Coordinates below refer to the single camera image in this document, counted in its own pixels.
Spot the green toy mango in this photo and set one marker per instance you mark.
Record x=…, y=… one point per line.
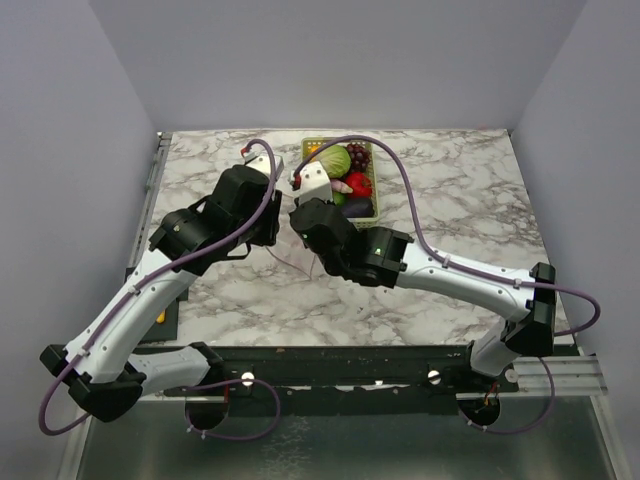
x=339, y=199

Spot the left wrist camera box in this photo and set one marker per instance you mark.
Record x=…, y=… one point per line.
x=262, y=163

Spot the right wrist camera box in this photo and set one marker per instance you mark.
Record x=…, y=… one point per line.
x=312, y=182

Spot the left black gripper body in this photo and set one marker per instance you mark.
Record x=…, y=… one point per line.
x=263, y=232

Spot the green toy cabbage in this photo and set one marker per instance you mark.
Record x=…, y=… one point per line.
x=335, y=160

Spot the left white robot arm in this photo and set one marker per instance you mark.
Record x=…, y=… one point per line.
x=104, y=374

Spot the aluminium frame rail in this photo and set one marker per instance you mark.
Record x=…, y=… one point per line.
x=555, y=372

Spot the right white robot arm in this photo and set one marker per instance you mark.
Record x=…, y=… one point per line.
x=378, y=256

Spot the green perforated plastic basket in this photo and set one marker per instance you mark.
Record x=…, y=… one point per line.
x=363, y=223

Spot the long striped purple eggplant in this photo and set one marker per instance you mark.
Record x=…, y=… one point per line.
x=340, y=186

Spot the red toy bell pepper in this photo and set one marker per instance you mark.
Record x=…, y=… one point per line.
x=360, y=184

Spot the purple toy grapes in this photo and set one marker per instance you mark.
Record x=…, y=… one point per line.
x=360, y=157

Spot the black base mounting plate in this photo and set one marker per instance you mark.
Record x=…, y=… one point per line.
x=256, y=399

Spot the dark purple toy eggplant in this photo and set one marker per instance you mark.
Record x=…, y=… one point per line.
x=358, y=208

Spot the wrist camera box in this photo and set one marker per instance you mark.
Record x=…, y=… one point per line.
x=312, y=182
x=262, y=163

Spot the clear zip top bag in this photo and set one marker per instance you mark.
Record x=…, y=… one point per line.
x=294, y=255

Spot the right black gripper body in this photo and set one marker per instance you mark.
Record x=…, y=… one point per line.
x=322, y=202

